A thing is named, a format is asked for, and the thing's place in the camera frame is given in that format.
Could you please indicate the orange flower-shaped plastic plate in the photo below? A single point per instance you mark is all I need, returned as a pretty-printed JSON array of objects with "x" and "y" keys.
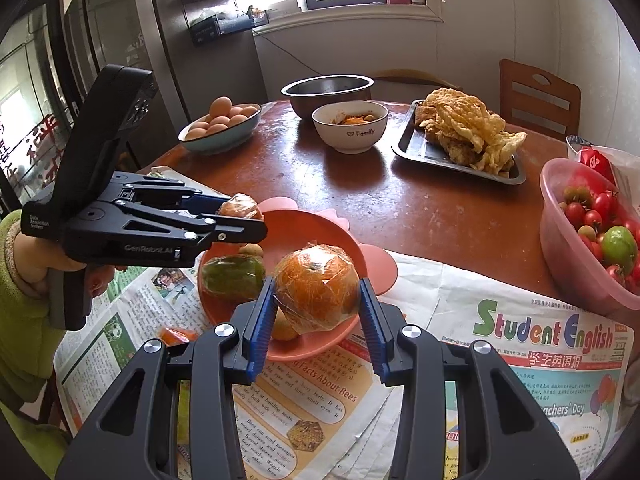
[{"x": 310, "y": 227}]

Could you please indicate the curved wooden chair back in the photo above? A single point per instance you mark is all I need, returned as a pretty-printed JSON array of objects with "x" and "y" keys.
[{"x": 425, "y": 82}]

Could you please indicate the grey refrigerator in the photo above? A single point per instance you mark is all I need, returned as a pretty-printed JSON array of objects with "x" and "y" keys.
[{"x": 160, "y": 70}]

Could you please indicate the pink plastic basin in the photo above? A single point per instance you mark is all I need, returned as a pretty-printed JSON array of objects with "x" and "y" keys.
[{"x": 565, "y": 255}]

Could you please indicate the dark metal tray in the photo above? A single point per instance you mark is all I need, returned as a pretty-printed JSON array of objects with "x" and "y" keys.
[{"x": 415, "y": 152}]

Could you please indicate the white ceramic bowl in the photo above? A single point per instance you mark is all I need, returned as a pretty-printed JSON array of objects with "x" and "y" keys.
[{"x": 350, "y": 137}]

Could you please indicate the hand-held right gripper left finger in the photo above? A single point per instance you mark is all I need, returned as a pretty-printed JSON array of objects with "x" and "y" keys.
[{"x": 260, "y": 330}]

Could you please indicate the plastic-wrapped orange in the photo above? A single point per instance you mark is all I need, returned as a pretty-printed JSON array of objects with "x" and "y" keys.
[
  {"x": 315, "y": 285},
  {"x": 175, "y": 336},
  {"x": 240, "y": 207}
]

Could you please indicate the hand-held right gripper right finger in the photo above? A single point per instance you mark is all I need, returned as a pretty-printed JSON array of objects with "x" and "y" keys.
[{"x": 377, "y": 330}]

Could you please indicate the orange food in bowl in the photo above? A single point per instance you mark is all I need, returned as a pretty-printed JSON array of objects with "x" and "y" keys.
[{"x": 350, "y": 118}]

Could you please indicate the person's left forearm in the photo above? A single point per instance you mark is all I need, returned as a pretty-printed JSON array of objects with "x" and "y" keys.
[{"x": 20, "y": 340}]

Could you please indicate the white plastic bag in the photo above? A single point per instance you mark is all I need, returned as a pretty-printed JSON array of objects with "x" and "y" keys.
[{"x": 627, "y": 172}]

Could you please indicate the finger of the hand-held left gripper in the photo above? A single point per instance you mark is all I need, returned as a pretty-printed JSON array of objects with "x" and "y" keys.
[
  {"x": 225, "y": 232},
  {"x": 170, "y": 190}
]

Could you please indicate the red snack packet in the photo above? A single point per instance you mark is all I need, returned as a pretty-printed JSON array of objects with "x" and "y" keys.
[{"x": 597, "y": 160}]

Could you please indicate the brown longan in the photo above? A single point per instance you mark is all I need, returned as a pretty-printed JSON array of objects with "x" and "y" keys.
[
  {"x": 250, "y": 250},
  {"x": 284, "y": 329}
]

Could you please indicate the teal oval egg bowl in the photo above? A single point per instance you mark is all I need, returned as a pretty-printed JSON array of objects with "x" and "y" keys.
[{"x": 220, "y": 142}]

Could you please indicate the plastic-wrapped green fruit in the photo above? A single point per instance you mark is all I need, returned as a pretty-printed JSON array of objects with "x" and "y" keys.
[{"x": 230, "y": 277}]

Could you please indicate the person's left hand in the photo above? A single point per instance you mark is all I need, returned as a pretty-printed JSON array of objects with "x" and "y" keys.
[{"x": 30, "y": 265}]

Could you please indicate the pile of small red tomatoes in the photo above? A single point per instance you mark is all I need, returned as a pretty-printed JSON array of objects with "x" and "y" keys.
[{"x": 590, "y": 210}]

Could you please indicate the stainless steel bowl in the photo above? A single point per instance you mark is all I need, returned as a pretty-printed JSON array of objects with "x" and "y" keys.
[{"x": 327, "y": 95}]

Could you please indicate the green tomato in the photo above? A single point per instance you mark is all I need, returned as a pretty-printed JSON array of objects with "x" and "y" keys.
[{"x": 620, "y": 246}]

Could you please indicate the person's green top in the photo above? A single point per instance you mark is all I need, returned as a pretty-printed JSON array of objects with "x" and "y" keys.
[{"x": 45, "y": 450}]

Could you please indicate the glass door with red print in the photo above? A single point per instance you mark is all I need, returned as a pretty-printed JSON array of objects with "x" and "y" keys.
[{"x": 30, "y": 125}]

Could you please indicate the pile of brown eggs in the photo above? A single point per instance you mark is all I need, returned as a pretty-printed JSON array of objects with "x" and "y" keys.
[{"x": 220, "y": 120}]

